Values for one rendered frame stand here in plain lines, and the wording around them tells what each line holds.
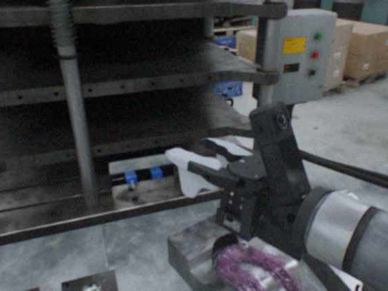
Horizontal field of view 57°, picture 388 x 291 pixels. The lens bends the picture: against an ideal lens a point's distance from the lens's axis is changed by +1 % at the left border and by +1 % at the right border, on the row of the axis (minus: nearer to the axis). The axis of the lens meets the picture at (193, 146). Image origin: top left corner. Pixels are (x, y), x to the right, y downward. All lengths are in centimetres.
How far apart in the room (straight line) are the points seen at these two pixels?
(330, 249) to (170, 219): 105
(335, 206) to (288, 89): 135
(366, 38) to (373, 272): 519
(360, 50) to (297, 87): 385
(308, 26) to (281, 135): 129
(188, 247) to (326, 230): 78
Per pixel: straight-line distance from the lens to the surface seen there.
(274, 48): 145
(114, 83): 135
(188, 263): 110
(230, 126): 156
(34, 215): 157
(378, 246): 38
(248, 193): 42
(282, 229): 44
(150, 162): 150
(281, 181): 40
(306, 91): 177
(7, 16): 133
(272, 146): 39
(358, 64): 558
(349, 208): 39
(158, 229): 135
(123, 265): 125
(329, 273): 119
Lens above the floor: 170
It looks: 28 degrees down
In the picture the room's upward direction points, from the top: straight up
